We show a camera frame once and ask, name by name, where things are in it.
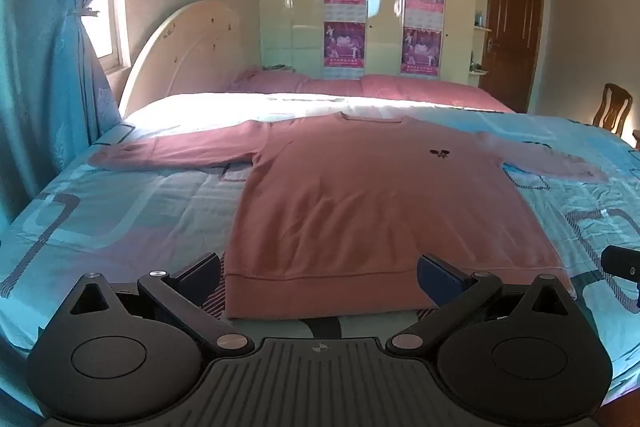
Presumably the cream rounded headboard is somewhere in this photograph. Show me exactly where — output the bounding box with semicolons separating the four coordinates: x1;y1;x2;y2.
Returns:
120;0;246;118

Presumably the pink long-sleeved sweater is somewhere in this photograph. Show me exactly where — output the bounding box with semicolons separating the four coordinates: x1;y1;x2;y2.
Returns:
89;113;612;320

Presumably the white corner shelf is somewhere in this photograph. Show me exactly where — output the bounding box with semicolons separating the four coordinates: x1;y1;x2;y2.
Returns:
469;0;497;75

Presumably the brown wooden door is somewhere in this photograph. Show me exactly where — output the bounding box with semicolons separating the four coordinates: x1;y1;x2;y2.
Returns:
477;0;546;114

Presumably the blue curtain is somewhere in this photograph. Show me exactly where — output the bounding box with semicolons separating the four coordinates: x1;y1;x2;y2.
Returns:
0;0;155;230

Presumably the wooden chair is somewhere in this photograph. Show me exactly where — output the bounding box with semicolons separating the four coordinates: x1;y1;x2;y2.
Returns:
591;83;634;138

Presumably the window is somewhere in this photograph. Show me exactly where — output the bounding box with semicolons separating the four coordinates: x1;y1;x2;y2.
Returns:
80;0;133;72

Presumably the pink pillow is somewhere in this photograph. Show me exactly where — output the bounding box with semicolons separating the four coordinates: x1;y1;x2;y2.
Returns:
231;68;312;94

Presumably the blue patterned bed blanket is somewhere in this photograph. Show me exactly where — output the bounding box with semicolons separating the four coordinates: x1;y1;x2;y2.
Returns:
0;92;640;427

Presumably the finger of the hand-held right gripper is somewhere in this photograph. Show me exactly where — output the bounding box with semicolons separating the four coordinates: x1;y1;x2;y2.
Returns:
601;245;640;310

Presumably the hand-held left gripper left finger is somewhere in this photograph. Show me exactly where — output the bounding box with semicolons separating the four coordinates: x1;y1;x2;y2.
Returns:
67;252;255;355

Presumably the pink bed cover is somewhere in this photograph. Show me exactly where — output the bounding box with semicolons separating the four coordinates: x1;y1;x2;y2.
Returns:
299;74;517;114

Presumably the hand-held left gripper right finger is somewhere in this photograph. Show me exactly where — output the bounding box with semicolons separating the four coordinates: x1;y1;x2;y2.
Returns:
386;253;576;356

